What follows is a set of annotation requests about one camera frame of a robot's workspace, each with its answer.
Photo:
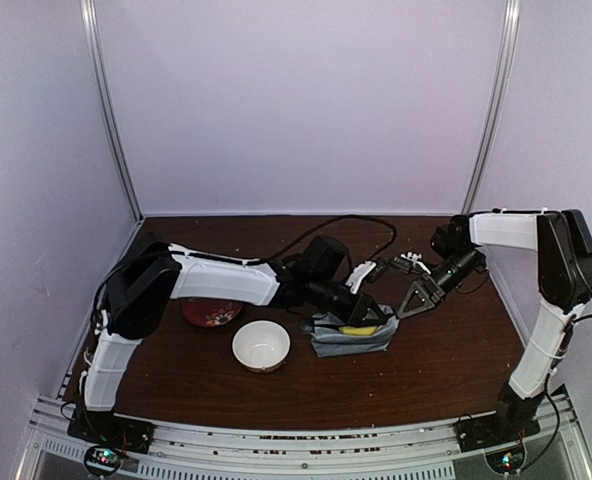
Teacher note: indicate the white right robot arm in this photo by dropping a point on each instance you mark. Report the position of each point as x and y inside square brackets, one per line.
[563, 244]

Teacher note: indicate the left aluminium corner post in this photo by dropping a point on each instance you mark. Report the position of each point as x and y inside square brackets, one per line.
[109, 119]

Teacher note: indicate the grey zip pouch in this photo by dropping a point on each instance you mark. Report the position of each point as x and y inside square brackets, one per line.
[328, 341]

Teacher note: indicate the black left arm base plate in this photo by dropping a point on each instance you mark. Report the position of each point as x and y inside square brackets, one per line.
[107, 429]

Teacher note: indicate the red floral plate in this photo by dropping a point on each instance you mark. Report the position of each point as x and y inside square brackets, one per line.
[210, 313]

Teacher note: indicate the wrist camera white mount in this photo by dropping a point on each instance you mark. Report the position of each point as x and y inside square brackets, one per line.
[366, 272]
[410, 263]

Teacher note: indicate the white ceramic bowl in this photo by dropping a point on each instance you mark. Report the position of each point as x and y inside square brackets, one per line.
[261, 346]

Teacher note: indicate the right aluminium corner post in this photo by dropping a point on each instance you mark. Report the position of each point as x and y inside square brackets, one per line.
[503, 70]

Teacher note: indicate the yellow sponge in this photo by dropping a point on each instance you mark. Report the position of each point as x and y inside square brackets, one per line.
[358, 331]

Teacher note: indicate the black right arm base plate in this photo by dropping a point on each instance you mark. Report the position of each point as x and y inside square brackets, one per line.
[482, 432]

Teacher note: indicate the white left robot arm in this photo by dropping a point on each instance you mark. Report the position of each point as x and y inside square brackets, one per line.
[135, 296]

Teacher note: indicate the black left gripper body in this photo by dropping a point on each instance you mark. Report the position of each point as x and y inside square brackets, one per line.
[348, 314]

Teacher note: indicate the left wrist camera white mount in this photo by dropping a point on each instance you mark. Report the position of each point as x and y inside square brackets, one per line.
[366, 272]

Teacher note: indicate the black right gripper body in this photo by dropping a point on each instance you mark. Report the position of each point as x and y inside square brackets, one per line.
[465, 265]

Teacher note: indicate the aluminium corner post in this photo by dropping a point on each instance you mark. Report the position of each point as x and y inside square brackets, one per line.
[503, 70]
[109, 119]

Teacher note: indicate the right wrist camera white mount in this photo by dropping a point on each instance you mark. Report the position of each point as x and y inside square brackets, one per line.
[410, 263]

